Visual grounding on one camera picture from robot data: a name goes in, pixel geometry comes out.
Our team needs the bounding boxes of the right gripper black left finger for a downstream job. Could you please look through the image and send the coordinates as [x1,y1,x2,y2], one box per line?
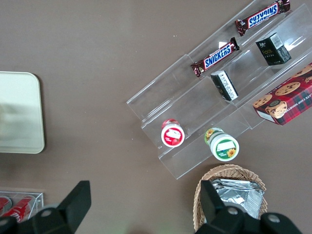
[17,180,92,234]

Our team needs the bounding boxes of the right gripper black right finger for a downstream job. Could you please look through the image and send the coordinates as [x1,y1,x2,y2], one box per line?
[195,180,259,234]

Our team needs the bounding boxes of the light tan wicker basket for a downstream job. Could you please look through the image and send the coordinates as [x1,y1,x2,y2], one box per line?
[193,163,269,233]

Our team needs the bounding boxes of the cream plastic serving tray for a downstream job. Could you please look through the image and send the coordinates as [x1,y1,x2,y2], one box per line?
[0,71,45,155]

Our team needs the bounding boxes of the stack of foil trays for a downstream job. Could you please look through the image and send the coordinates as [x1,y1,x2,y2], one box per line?
[211,178,266,220]

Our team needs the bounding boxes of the clear acrylic bottle rack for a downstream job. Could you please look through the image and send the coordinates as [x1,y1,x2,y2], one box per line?
[0,192,45,223]

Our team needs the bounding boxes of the red cola bottle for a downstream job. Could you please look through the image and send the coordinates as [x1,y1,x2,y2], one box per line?
[0,196,12,213]
[1,195,35,222]

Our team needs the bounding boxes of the green lid yogurt cup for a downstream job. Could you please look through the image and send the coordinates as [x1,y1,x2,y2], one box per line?
[204,127,240,162]

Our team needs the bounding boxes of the red lid yogurt cup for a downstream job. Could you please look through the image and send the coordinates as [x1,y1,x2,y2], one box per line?
[160,118,185,148]

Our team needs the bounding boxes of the clear acrylic step riser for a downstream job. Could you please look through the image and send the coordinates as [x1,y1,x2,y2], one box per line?
[126,54,252,180]
[187,0,312,130]

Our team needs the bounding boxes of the small black carton box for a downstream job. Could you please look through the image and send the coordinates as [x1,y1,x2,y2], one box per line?
[254,32,293,67]
[210,70,239,102]

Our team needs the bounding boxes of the red plaid cookie box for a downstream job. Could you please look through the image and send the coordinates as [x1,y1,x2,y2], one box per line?
[252,62,312,126]

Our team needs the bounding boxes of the Snickers chocolate bar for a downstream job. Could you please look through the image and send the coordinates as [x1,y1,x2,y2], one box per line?
[234,0,292,37]
[190,37,240,78]

